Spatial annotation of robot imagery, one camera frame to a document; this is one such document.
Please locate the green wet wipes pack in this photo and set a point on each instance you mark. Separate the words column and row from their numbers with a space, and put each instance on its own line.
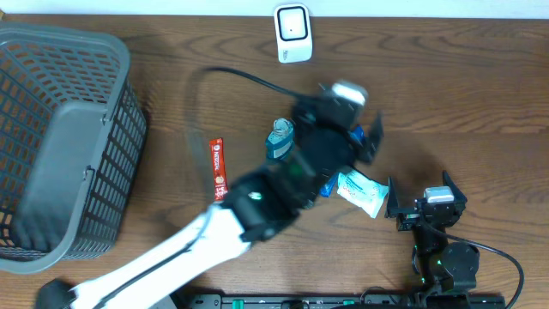
column 361, row 191

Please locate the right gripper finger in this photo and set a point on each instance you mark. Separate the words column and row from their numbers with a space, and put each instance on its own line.
column 392, row 207
column 457, row 193

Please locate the white barcode scanner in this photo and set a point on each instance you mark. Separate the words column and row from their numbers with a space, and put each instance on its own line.
column 293, row 33

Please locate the teal mouthwash bottle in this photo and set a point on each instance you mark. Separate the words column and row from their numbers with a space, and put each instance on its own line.
column 279, row 142

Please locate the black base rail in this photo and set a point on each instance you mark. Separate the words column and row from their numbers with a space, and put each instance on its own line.
column 373, row 297

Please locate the red Nescafe stick sachet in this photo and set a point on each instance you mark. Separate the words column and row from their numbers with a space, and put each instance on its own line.
column 219, row 170

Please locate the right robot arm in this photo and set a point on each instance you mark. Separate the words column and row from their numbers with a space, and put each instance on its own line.
column 445, row 268

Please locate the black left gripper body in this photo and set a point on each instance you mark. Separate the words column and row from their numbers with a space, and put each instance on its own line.
column 347, row 149

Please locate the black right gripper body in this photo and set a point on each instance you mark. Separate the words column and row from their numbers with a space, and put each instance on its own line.
column 408, row 221

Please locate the grey plastic basket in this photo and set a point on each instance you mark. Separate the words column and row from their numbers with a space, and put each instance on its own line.
column 72, row 136

